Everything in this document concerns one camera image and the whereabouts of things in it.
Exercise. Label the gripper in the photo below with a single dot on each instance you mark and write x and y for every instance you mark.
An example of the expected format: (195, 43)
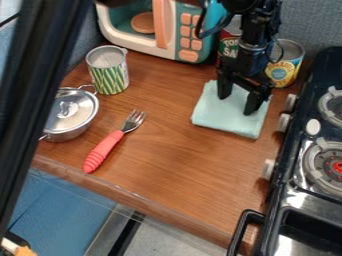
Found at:
(246, 68)

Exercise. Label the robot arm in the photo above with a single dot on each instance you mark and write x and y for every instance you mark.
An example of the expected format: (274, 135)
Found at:
(257, 20)

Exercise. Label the light blue cloth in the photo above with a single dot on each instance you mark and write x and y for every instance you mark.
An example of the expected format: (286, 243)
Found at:
(222, 113)

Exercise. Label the red tomato sauce can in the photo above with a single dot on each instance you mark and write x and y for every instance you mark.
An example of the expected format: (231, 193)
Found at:
(228, 45)

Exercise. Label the yellow can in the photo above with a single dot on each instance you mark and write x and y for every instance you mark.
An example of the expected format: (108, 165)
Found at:
(287, 65)

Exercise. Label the toy stove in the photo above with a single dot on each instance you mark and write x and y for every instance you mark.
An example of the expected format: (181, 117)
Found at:
(309, 160)

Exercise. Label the toy microwave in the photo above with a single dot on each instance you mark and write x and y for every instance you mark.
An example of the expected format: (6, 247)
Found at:
(167, 28)

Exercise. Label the green striped can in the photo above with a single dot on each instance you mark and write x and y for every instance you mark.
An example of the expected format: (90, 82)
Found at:
(108, 70)

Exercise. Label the silver pot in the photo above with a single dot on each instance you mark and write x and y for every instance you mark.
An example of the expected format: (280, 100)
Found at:
(69, 115)

